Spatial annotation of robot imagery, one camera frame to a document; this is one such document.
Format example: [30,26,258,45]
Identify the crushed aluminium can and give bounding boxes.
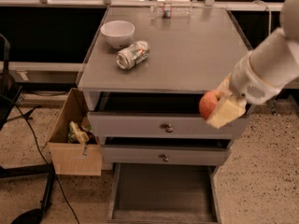
[117,40,150,70]

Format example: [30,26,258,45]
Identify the black floor cable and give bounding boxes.
[0,93,81,224]

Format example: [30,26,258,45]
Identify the grey top drawer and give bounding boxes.
[88,112,249,139]

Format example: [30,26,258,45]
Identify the grey open bottom drawer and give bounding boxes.
[107,163,222,224]

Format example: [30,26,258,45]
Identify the clear plastic water bottle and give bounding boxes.
[150,1,192,19]

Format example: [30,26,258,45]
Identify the cardboard box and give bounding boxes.
[48,89,102,176]

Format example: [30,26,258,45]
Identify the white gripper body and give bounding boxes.
[229,51,286,105]

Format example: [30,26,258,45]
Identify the white hanging cable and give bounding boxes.
[251,0,273,37]

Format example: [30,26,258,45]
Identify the grey middle drawer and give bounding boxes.
[101,145,231,166]

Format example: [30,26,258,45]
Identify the snack bags in box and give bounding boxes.
[67,117,96,145]

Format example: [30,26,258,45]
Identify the red apple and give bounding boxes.
[199,90,223,119]

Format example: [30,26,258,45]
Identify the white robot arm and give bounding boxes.
[200,0,299,129]

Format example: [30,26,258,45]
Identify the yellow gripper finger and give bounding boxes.
[216,75,232,98]
[206,96,247,129]

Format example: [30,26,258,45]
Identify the black stand base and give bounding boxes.
[0,35,55,224]

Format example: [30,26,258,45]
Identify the grey drawer cabinet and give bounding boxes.
[76,5,260,166]

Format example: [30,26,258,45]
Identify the white ceramic bowl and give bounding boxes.
[100,21,135,49]

